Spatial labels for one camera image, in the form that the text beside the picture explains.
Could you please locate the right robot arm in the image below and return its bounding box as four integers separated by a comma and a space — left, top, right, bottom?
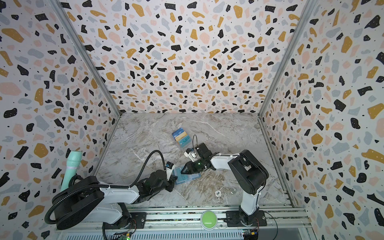
181, 143, 269, 227

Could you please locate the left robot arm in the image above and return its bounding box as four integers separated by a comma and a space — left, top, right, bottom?
44, 170, 178, 230

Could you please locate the white poker chip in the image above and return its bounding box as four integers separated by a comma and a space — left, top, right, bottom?
215, 190, 222, 198

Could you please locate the green push button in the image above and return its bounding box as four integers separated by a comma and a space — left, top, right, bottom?
200, 211, 218, 231

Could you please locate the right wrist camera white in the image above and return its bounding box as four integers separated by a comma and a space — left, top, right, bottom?
184, 148, 198, 162

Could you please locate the left black corrugated cable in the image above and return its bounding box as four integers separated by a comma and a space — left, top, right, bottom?
44, 149, 166, 225

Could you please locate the mint green cylinder handle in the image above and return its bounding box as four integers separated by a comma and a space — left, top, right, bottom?
61, 151, 83, 192

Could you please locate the aluminium front rail frame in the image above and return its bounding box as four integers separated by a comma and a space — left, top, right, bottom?
53, 205, 313, 240

